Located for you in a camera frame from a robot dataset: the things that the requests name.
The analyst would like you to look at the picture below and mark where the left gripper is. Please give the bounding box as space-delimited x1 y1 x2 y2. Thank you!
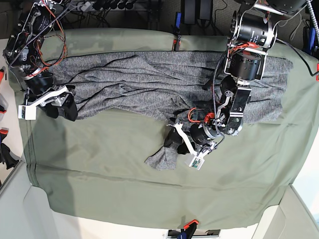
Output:
163 123 222 155

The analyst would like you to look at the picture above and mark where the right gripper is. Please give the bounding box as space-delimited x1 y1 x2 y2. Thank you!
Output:
26 85 78 121

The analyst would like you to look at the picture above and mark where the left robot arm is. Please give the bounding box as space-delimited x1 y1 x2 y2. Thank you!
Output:
164 0 318 157

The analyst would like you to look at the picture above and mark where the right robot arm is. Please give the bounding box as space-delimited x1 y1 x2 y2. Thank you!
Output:
3 0 78 121

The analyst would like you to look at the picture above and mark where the green table cloth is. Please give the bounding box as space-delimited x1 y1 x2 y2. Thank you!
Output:
8 26 319 230

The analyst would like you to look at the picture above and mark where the red tool left edge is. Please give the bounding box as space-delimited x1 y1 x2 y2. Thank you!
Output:
0 67 5 84

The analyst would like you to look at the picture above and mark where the red black clamp bottom edge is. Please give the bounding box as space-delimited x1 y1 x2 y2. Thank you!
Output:
177 219 199 239

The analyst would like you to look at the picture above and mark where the blue clamp top edge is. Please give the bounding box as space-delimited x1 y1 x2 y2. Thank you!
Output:
174 12 181 34

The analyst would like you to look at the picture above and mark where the black power adapter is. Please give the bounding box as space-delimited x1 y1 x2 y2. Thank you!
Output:
198 0 213 20
182 0 197 24

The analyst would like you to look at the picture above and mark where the red clamp right edge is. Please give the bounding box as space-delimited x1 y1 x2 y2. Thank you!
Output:
316 63 319 81

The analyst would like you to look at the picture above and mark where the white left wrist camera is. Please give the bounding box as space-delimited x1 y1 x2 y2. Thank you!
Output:
185 155 205 171

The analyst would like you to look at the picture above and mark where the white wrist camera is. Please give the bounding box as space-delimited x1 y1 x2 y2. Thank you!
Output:
18 105 37 120
185 155 205 171

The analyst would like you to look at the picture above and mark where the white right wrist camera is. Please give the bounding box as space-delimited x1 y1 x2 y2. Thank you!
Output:
18 105 37 120

